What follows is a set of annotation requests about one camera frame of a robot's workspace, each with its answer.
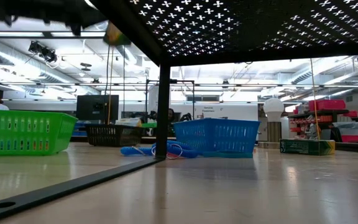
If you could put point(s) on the black perforated metal shelf riser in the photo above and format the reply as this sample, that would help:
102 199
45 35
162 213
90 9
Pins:
163 109

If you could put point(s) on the black background frame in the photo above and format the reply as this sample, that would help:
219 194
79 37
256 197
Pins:
182 81

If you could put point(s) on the black monitor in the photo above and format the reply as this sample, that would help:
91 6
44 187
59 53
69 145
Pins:
89 109

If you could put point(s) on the blue storage bins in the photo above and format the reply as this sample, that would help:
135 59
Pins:
79 133

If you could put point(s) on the clear storage bin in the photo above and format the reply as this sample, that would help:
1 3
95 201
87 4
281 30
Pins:
350 127

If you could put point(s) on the black ceiling device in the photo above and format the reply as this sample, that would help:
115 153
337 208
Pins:
47 54

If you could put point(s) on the white bulb lamp wooden base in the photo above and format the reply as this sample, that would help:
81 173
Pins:
273 107

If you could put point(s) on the black plastic basket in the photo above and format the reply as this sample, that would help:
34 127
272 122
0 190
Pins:
113 126

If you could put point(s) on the green plastic basket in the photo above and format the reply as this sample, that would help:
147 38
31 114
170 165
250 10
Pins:
26 135

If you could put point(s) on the blue plastic basket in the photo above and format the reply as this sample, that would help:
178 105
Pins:
216 121

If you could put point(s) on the black storage rack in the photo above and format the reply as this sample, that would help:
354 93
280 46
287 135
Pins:
319 112

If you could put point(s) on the red storage bin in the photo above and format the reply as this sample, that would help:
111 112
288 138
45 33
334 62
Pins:
326 105
353 138

